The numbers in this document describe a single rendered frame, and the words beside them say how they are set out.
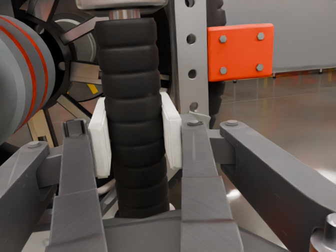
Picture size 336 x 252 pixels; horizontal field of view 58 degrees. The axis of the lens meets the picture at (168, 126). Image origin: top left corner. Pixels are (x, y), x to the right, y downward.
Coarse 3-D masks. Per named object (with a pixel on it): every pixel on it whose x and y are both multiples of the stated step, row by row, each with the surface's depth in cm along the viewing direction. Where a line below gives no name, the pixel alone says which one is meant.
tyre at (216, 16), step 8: (208, 0) 45; (216, 0) 45; (208, 8) 46; (216, 8) 46; (208, 16) 46; (216, 16) 46; (224, 16) 47; (208, 24) 46; (216, 24) 46; (224, 24) 47; (208, 88) 49; (216, 88) 49; (208, 96) 50; (216, 96) 50; (208, 104) 50; (216, 104) 50; (216, 112) 51; (176, 176) 53; (168, 184) 54
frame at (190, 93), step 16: (176, 0) 37; (192, 0) 39; (176, 16) 37; (192, 16) 38; (176, 32) 38; (192, 32) 38; (176, 48) 39; (192, 48) 39; (176, 64) 40; (192, 64) 39; (176, 80) 41; (192, 80) 40; (176, 96) 45; (192, 96) 41; (192, 112) 41; (208, 112) 42; (208, 128) 42; (112, 192) 48; (112, 208) 44; (48, 224) 45; (32, 240) 44; (48, 240) 46
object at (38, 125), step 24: (48, 0) 44; (48, 24) 46; (168, 24) 46; (48, 48) 50; (72, 48) 50; (168, 48) 51; (72, 72) 48; (96, 72) 48; (168, 72) 52; (48, 120) 50; (48, 144) 51
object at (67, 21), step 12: (60, 0) 84; (72, 0) 84; (60, 12) 85; (72, 12) 85; (84, 12) 85; (60, 24) 81; (72, 24) 82; (84, 36) 83; (84, 48) 84; (96, 48) 89; (84, 60) 85; (96, 60) 90; (84, 84) 91; (72, 96) 92; (84, 96) 92
